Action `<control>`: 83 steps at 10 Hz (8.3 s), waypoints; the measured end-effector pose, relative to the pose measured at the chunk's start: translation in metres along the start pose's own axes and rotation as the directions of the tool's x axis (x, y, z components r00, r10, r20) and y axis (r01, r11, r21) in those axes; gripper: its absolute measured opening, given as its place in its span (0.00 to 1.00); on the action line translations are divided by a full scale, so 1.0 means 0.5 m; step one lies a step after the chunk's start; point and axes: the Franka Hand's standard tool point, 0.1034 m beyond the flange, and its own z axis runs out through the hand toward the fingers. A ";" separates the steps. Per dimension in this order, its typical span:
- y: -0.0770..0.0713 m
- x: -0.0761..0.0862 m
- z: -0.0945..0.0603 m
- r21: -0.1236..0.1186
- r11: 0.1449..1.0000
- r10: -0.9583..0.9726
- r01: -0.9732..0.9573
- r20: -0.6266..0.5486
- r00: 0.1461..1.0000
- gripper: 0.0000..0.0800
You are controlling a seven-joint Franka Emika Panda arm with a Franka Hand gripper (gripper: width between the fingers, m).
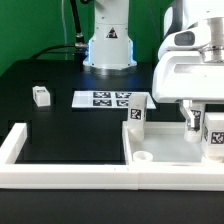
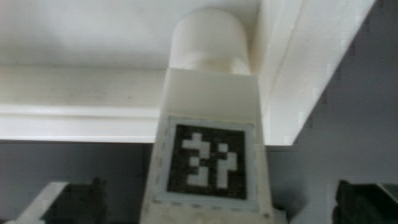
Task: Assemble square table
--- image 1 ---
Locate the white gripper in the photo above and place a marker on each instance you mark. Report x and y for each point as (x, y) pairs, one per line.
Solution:
(191, 67)

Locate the white square table top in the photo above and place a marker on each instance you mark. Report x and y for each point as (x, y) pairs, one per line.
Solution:
(164, 144)

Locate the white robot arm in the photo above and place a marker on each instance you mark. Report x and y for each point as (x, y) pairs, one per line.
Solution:
(110, 50)

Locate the white marker tag sheet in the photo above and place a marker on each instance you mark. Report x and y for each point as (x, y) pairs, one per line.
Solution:
(107, 99)

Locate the white U-shaped fence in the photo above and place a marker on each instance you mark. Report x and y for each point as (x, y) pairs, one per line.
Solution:
(126, 176)

